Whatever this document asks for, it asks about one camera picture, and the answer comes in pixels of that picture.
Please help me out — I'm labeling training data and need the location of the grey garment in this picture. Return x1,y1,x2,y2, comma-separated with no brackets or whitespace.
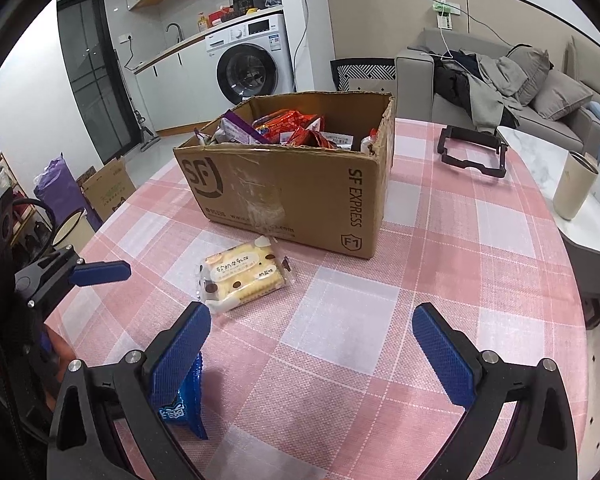
460,52,531,133

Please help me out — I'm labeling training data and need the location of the shoe rack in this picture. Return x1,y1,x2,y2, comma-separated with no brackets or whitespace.
0,137,46,271

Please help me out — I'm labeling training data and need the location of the purple plastic bag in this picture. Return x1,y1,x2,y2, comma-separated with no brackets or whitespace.
33,157,103,231

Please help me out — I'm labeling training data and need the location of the pink checked tablecloth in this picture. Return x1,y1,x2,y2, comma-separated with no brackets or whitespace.
42,117,588,480

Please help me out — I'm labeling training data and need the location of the grey sofa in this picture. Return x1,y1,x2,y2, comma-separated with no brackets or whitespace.
395,27,600,161

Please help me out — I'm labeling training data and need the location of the purple white snack packet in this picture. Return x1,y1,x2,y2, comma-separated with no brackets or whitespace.
215,110,271,146

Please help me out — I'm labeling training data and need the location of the light grey cushion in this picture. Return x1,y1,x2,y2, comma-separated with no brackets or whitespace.
527,69,595,122

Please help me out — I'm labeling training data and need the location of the blue snack packet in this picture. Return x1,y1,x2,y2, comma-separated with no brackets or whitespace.
157,350,210,441

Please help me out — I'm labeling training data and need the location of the white charging cable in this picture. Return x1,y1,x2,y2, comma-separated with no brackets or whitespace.
420,27,456,63

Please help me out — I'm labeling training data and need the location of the beige trash bin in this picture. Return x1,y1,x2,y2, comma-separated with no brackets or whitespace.
52,210,95,256

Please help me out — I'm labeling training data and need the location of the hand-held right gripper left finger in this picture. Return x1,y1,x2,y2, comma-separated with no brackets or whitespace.
47,301,216,480

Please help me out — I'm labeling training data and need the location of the dark jacket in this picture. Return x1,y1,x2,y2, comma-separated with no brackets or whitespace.
432,50,486,121

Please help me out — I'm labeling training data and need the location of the person's left hand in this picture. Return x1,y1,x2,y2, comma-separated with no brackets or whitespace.
45,327,74,402

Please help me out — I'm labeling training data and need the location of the beige tumbler cup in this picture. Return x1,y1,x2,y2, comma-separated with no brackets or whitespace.
552,151,600,221

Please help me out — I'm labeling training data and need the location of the red orange snack packet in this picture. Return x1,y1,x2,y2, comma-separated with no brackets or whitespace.
252,110,326,146

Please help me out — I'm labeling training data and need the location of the white power strip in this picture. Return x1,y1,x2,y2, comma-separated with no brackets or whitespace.
432,0,463,30

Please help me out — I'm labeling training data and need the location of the white kitchen counter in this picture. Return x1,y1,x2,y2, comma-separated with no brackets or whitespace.
134,5,286,76

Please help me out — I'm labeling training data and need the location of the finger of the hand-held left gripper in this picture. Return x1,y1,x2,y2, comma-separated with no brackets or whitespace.
15,245,132,311

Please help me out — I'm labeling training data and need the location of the small cardboard box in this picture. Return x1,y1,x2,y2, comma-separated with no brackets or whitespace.
77,156,137,221

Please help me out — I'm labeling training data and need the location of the black glass door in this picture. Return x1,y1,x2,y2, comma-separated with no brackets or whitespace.
57,0,141,163

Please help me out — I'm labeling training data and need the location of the brown cardboard box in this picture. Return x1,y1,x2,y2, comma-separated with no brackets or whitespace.
173,91,396,260

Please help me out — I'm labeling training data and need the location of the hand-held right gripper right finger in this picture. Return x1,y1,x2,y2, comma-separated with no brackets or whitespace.
412,302,578,480

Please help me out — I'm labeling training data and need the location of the white marble side table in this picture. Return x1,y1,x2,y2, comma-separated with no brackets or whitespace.
496,125,600,331

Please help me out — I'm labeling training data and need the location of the black cable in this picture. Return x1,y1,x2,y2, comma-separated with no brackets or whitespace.
10,199,58,248

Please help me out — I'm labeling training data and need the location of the white washing machine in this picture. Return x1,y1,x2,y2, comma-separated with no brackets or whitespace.
205,8,296,107

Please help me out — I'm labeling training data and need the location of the black patterned chair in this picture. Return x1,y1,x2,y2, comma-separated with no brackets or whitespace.
330,58,397,93

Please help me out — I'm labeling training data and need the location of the black plastic frame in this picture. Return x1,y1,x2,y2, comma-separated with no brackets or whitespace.
437,125,510,178

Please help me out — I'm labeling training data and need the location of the clear cookie packet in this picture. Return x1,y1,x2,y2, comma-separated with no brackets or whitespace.
196,235,292,316

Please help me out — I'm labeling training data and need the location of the dark grey cushion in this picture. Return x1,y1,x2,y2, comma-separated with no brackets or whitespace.
505,44,553,106

